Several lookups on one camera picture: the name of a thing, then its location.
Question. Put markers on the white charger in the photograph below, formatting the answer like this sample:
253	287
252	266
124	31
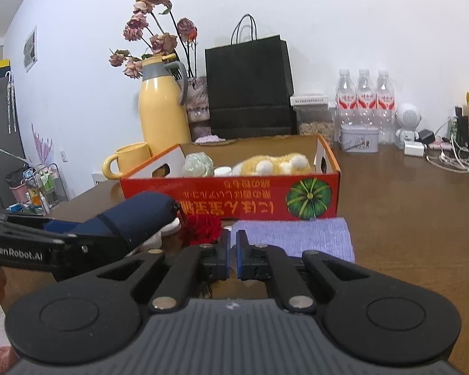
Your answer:
414	149

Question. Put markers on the dried rose bouquet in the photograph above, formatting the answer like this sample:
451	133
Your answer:
158	41

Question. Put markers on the purple knit vase wrap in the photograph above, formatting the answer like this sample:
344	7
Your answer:
198	105

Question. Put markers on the purple wall sticker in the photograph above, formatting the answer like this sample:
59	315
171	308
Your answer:
41	144

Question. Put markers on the purple knitted cloth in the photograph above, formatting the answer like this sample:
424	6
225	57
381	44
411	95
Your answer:
297	236

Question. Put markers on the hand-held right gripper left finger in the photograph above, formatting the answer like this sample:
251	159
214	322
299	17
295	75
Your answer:
227	250

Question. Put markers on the red rose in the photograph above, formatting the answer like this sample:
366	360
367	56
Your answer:
201	230

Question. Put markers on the white printed box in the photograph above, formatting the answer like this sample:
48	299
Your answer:
98	177

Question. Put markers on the dark grey cabinet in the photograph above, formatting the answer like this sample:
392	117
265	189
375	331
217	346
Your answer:
2	144

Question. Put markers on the white paper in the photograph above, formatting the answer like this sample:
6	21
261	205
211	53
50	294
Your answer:
169	227

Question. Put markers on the red cardboard box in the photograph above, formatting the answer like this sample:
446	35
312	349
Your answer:
234	199

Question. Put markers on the lilac fluffy cloth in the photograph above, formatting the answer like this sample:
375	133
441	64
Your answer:
209	139

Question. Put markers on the dark upright box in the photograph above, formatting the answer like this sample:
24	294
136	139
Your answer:
462	125

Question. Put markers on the white and yellow plush sheep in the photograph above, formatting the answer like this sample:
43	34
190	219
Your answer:
273	164

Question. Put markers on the clear container of nuts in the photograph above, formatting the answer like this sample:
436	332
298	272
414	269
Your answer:
314	123

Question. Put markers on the white ribbed jar cap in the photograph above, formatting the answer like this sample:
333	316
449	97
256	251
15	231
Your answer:
222	171

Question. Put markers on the iridescent bubble wrap ball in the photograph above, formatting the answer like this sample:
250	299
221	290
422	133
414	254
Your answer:
197	164

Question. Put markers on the grey tin box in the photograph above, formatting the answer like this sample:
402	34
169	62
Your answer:
358	140

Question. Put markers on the yellow mug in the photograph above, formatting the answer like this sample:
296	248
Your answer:
131	160

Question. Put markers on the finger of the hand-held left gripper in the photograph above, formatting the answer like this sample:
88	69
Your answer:
60	225
97	254

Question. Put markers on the yellow thermos jug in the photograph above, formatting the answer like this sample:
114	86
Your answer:
162	113

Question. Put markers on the black paper bag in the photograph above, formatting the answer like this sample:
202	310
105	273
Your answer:
248	86

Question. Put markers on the white wall socket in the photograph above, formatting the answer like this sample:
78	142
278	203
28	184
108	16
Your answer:
65	156

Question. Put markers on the white robot toy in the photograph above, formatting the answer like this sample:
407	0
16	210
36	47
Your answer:
409	119

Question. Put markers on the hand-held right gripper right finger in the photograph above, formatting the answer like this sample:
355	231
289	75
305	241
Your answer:
240	250

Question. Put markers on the wall picture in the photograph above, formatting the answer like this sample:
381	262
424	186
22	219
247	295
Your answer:
30	49

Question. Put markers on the navy zip pouch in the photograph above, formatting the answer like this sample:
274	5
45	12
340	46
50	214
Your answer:
140	211

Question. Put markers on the red label water bottle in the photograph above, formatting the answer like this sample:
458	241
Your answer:
385	103
366	99
345	99

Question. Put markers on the black power adapter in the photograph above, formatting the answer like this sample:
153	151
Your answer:
427	136

